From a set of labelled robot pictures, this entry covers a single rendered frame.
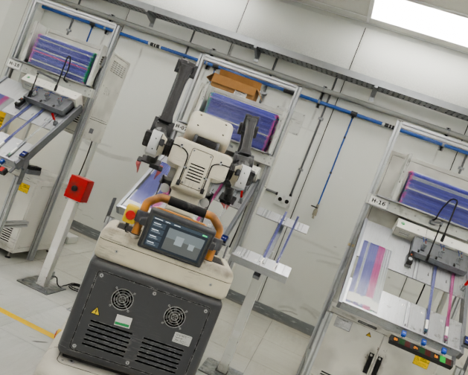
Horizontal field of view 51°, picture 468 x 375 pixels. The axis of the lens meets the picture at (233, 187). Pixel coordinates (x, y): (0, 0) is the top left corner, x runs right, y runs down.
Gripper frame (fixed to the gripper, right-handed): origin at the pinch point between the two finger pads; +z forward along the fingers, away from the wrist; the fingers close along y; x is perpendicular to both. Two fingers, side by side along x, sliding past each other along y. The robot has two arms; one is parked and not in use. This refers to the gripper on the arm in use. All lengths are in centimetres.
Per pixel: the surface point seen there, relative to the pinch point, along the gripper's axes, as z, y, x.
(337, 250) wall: 122, -82, -120
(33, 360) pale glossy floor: 5, 40, 135
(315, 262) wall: 136, -67, -107
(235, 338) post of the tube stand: 44, -38, 57
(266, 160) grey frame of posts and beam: -12.8, -9.7, -44.1
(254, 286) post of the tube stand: 19, -37, 34
